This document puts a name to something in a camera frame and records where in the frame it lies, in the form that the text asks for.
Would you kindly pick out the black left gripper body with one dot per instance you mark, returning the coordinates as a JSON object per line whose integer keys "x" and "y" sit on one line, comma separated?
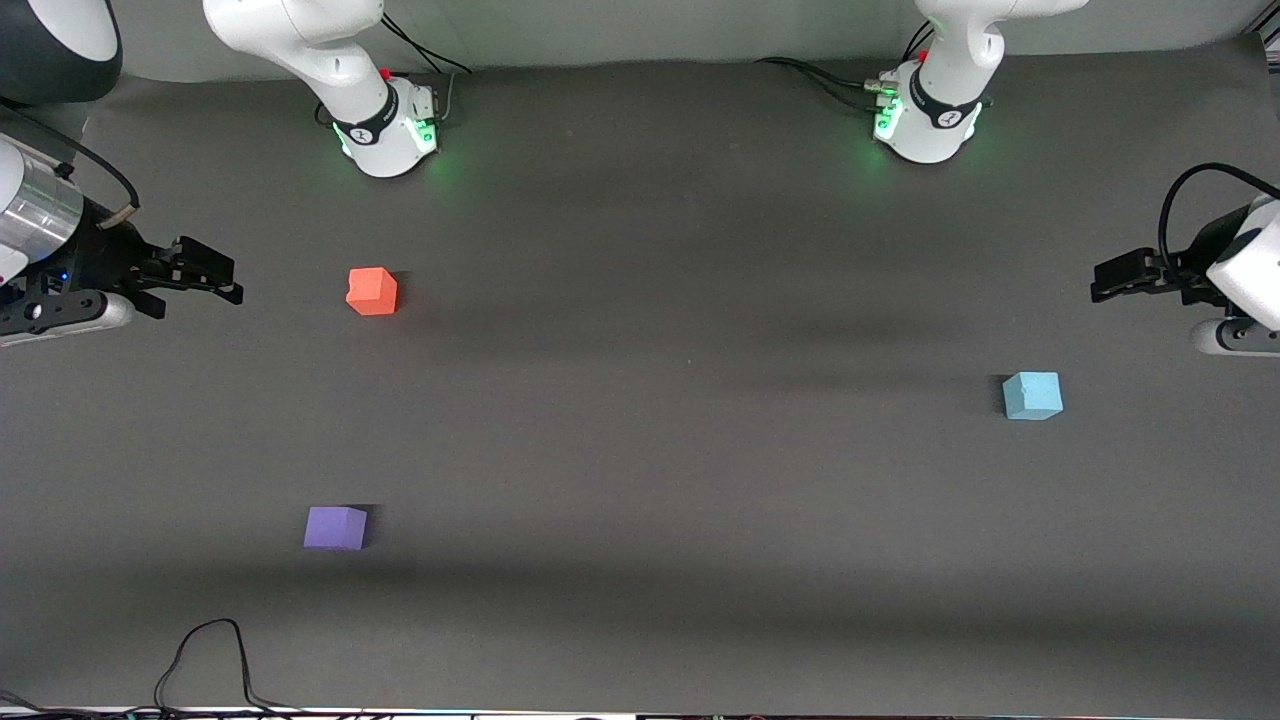
{"x": 1188, "y": 268}

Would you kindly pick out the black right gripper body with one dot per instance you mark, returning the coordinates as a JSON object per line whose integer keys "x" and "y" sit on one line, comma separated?
{"x": 108, "y": 253}

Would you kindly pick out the light blue foam block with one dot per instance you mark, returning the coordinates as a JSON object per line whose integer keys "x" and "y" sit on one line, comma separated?
{"x": 1032, "y": 396}

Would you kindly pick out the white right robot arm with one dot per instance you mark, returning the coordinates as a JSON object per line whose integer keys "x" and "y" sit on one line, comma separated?
{"x": 300, "y": 30}

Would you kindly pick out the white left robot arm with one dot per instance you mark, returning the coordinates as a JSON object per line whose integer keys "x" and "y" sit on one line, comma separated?
{"x": 945, "y": 60}

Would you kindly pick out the orange foam block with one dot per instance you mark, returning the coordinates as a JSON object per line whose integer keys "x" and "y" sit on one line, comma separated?
{"x": 371, "y": 291}

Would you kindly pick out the purple foam block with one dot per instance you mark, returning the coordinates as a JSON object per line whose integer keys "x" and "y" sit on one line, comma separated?
{"x": 334, "y": 528}

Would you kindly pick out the dark grey table mat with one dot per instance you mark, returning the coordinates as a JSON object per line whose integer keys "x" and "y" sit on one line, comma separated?
{"x": 640, "y": 480}

